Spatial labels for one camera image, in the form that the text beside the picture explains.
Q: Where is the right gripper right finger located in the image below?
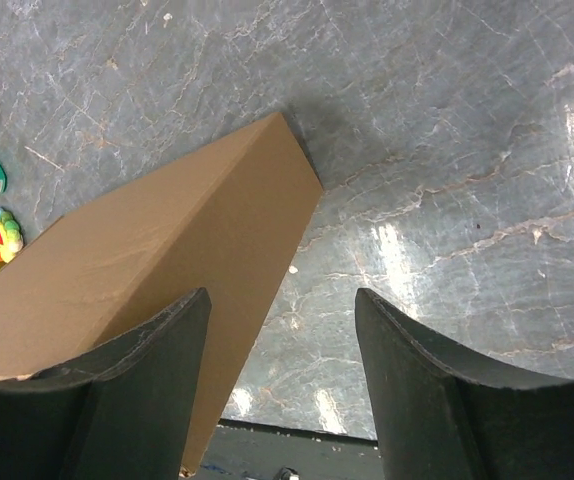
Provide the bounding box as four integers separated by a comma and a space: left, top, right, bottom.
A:
355, 288, 574, 479

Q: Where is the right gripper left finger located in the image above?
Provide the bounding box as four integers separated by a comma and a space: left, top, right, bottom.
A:
0, 288, 211, 479

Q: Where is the cardboard box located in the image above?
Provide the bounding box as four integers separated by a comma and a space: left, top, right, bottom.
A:
0, 113, 322, 477

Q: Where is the rainbow flower plush front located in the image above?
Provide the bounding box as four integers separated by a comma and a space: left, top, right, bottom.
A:
0, 207, 25, 263

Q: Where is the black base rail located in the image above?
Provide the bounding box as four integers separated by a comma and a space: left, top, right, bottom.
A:
194, 419, 384, 480

